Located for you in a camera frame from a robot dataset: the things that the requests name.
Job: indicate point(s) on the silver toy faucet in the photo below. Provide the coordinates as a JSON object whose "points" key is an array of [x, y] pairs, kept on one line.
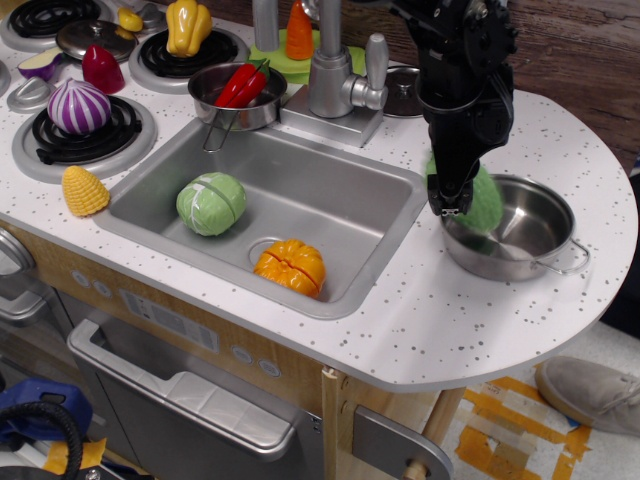
{"points": [[337, 103]]}

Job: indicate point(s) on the purple striped toy onion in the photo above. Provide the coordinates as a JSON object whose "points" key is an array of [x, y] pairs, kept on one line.
{"points": [[79, 108]]}

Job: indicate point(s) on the yellow toy corn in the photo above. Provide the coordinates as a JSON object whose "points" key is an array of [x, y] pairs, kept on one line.
{"points": [[83, 192]]}

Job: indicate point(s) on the purple toy eggplant half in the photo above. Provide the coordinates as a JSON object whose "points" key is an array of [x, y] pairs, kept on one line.
{"points": [[42, 65]]}

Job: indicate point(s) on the dark red toy pepper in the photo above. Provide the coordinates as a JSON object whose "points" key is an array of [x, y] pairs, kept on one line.
{"points": [[101, 69]]}

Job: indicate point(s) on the front left stove burner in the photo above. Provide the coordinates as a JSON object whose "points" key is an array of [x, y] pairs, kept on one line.
{"points": [[43, 151]]}

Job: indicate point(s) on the stove burner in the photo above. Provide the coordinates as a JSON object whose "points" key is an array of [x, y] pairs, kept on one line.
{"points": [[154, 68], [43, 151], [33, 26]]}

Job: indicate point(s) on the back left stove burner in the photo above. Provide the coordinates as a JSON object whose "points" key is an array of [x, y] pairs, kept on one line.
{"points": [[33, 26]]}

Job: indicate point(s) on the grey stove knob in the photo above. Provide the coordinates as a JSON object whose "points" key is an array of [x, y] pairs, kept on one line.
{"points": [[153, 18], [32, 96]]}

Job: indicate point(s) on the steel pot with handles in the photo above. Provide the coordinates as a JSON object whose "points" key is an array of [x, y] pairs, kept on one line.
{"points": [[534, 236]]}

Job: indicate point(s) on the orange toy pumpkin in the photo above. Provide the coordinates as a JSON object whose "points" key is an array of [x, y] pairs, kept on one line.
{"points": [[295, 265]]}

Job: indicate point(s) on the steel pot lid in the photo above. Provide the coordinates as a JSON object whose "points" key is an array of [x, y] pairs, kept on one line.
{"points": [[75, 38], [402, 101]]}

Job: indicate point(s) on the grey toy sink basin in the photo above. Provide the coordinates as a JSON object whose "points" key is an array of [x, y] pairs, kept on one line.
{"points": [[355, 211]]}

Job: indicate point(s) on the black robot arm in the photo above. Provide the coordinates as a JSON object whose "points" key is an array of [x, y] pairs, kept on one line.
{"points": [[465, 87]]}

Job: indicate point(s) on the small yellow toy vegetable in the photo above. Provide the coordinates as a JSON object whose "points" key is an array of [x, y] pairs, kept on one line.
{"points": [[129, 20]]}

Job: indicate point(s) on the grey back stove knob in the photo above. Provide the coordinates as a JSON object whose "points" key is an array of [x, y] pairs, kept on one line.
{"points": [[153, 18]]}

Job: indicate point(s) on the red toy chili pepper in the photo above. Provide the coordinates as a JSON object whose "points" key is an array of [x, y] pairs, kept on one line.
{"points": [[245, 85]]}

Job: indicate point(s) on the blue clamp with black hose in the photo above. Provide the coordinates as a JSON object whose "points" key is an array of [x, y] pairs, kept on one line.
{"points": [[40, 409]]}

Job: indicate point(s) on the small steel saucepan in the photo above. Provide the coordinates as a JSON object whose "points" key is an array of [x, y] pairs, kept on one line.
{"points": [[207, 84]]}

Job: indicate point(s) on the green toy cabbage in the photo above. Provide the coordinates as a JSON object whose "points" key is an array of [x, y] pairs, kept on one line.
{"points": [[211, 203]]}

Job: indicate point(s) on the green bumpy toy squash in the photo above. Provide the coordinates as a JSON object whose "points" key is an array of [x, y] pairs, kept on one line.
{"points": [[487, 206]]}

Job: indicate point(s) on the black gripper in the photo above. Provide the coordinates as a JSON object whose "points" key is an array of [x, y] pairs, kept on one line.
{"points": [[451, 192]]}

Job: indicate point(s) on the back right stove burner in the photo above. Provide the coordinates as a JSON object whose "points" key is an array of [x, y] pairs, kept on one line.
{"points": [[154, 68]]}

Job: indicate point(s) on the grey toy oven door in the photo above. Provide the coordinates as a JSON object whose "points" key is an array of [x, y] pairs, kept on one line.
{"points": [[179, 417]]}

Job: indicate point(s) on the orange toy carrot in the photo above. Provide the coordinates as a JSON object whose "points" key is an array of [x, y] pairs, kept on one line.
{"points": [[299, 34]]}

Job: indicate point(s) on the grey suede shoe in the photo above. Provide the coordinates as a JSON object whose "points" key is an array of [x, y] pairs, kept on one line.
{"points": [[591, 394]]}

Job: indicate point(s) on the yellow toy bell pepper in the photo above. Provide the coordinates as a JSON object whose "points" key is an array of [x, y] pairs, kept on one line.
{"points": [[189, 24]]}

